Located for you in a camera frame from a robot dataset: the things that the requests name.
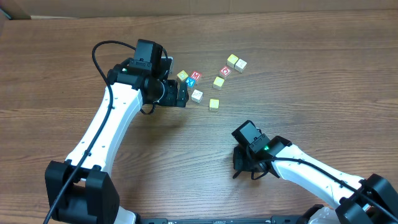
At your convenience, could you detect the white block red side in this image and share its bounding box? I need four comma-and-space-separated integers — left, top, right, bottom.
191, 90, 203, 103

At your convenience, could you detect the yellow top block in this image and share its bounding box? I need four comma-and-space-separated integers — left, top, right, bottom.
209, 99, 220, 111

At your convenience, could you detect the yellow block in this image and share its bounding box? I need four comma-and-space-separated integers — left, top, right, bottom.
213, 77, 225, 90
226, 54, 239, 68
209, 99, 220, 111
177, 70, 189, 83

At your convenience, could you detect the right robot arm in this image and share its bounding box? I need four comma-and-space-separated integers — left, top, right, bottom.
232, 120, 397, 223

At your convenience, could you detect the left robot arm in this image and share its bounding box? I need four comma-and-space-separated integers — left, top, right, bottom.
44, 39, 189, 224

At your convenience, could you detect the blue X block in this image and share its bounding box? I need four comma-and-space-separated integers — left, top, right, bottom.
185, 77, 196, 89

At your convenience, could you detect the yellow block far left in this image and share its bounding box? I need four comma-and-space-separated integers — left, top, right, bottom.
177, 70, 189, 83

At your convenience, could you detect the red M block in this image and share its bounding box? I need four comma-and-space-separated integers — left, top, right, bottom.
190, 71, 202, 84

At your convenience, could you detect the yellow block centre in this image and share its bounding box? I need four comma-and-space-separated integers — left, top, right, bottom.
213, 77, 225, 90

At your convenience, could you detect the red O block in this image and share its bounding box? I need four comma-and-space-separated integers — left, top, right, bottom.
219, 65, 232, 79

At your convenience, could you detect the yellow block upper right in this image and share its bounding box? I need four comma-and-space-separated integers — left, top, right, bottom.
226, 54, 239, 68

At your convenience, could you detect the white block upper right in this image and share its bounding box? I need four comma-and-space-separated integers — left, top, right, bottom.
234, 58, 247, 73

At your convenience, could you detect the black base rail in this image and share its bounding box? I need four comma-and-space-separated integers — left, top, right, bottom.
136, 215, 308, 224

